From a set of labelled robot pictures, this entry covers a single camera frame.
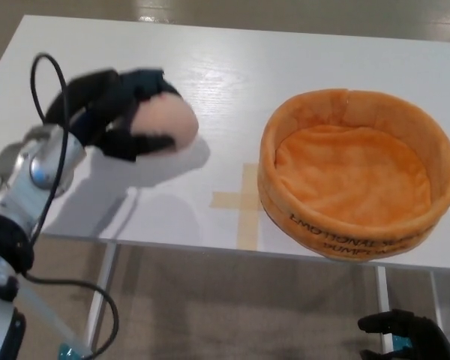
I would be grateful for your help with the grey diagonal metal bar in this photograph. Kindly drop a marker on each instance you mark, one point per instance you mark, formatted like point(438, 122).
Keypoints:
point(48, 318)

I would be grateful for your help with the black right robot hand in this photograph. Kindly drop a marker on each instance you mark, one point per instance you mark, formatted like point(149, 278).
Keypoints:
point(401, 330)

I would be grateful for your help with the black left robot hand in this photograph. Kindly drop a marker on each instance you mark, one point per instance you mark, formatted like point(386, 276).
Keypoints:
point(108, 112)

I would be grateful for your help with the pink round plush toy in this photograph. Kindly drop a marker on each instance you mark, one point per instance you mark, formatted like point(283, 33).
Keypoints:
point(165, 120)

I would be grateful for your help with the beige masking tape cross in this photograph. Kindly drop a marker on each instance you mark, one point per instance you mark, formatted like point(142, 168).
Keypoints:
point(247, 204)

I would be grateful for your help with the orange plush round plate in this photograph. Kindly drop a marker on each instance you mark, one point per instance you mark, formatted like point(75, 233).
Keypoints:
point(356, 180)

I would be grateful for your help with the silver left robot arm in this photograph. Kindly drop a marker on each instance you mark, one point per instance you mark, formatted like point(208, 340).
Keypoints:
point(18, 195)

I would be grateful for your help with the white metal table leg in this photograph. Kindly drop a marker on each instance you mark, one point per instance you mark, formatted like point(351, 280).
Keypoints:
point(103, 281)
point(384, 307)

